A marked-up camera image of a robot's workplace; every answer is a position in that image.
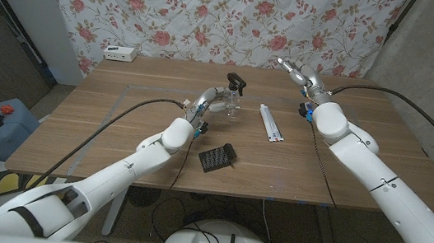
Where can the clear spray bottle black pump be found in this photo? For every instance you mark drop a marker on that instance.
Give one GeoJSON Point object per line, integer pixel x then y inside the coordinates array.
{"type": "Point", "coordinates": [236, 81]}

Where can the black round fan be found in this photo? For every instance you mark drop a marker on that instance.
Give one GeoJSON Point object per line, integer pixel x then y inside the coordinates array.
{"type": "Point", "coordinates": [143, 196]}

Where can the red flower toy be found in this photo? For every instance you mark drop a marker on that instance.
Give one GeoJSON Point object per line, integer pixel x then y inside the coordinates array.
{"type": "Point", "coordinates": [7, 109]}

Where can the white toothpaste tube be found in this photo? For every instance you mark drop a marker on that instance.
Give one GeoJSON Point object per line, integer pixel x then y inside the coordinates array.
{"type": "Point", "coordinates": [271, 124]}

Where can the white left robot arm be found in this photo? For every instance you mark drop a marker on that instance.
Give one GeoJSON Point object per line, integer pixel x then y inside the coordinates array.
{"type": "Point", "coordinates": [111, 175]}

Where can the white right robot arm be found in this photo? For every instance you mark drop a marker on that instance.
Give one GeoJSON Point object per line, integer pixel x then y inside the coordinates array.
{"type": "Point", "coordinates": [380, 179]}

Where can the grey table leg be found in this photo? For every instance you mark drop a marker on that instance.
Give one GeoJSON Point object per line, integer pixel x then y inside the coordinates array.
{"type": "Point", "coordinates": [325, 234]}

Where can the white table leg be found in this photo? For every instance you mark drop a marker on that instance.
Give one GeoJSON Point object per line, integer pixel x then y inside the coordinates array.
{"type": "Point", "coordinates": [115, 208]}

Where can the yellow black object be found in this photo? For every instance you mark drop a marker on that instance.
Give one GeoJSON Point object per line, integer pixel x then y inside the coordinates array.
{"type": "Point", "coordinates": [10, 183]}

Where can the floral backdrop cloth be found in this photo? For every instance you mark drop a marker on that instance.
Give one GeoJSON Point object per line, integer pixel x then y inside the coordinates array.
{"type": "Point", "coordinates": [234, 15]}

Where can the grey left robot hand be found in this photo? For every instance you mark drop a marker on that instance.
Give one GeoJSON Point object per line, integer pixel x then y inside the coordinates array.
{"type": "Point", "coordinates": [207, 97]}

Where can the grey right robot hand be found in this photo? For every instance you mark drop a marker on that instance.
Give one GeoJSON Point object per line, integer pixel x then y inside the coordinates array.
{"type": "Point", "coordinates": [309, 79]}

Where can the black pole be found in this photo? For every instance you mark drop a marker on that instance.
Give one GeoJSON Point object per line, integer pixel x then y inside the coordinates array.
{"type": "Point", "coordinates": [400, 17]}

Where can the white power strip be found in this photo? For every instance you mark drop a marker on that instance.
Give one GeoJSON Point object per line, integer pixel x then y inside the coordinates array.
{"type": "Point", "coordinates": [119, 53]}

